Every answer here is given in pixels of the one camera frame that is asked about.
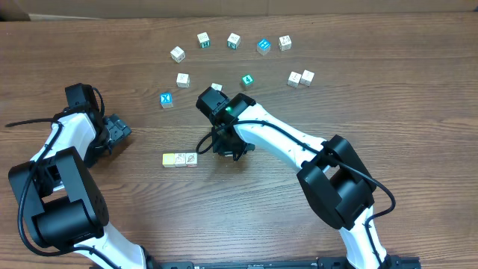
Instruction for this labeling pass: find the yellow O wooden block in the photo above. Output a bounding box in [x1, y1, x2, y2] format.
[279, 35, 292, 51]

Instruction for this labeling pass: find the blue D wooden block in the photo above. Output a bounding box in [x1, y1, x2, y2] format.
[211, 83, 223, 91]

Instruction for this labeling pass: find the yellow G wooden block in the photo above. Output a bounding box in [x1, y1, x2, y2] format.
[287, 72, 302, 88]

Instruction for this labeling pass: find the yellow anchor wooden block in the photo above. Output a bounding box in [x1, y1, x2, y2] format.
[299, 69, 314, 87]

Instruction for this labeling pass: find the red Y wooden block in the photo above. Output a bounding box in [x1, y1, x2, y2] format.
[185, 152, 198, 167]

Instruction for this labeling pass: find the green-edged picture wooden block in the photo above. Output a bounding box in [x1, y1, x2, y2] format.
[174, 152, 187, 167]

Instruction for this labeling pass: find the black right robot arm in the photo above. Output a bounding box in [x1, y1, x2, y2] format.
[196, 87, 388, 268]

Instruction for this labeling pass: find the plain globe wooden block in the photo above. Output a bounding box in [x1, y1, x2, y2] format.
[176, 73, 190, 88]

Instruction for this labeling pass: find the yellow-top wooden block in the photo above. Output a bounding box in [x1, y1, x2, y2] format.
[162, 153, 175, 167]

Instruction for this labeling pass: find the blue-top wooden block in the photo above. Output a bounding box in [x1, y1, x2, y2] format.
[257, 38, 271, 55]

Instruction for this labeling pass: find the green J wooden block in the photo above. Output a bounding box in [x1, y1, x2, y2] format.
[227, 33, 240, 49]

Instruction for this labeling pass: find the yellow-edged wooden block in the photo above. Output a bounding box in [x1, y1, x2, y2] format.
[170, 46, 186, 63]

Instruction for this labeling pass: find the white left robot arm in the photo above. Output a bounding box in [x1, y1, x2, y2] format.
[8, 83, 158, 268]

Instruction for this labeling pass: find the blue X wooden block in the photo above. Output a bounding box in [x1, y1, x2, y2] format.
[160, 93, 173, 108]

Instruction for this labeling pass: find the green 4 wooden block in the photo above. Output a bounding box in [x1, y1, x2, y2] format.
[240, 74, 255, 88]

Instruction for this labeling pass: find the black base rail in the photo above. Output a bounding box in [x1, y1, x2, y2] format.
[159, 255, 421, 269]

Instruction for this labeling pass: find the green K wooden block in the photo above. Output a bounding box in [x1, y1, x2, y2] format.
[197, 32, 211, 49]

